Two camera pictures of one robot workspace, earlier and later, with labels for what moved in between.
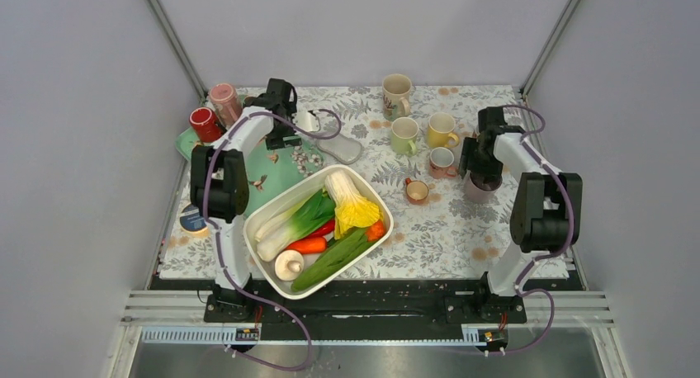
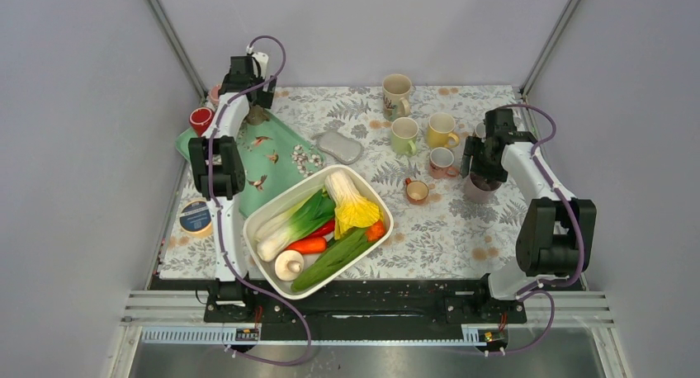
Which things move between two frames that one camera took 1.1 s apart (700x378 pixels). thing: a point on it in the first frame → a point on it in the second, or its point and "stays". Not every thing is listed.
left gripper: (275, 140) → (262, 97)
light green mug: (404, 132) stays
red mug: (205, 125) stays
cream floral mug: (396, 90) stays
